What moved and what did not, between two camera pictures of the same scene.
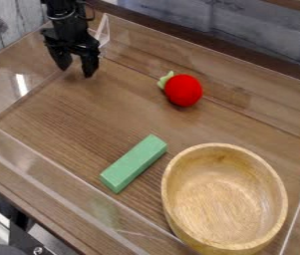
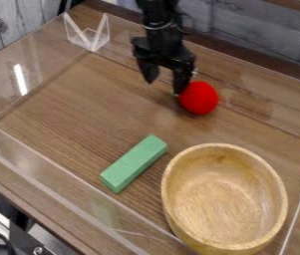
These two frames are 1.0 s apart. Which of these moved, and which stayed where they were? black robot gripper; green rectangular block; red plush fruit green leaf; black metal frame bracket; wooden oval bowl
Moved: red plush fruit green leaf; black robot gripper
Stayed: wooden oval bowl; black metal frame bracket; green rectangular block
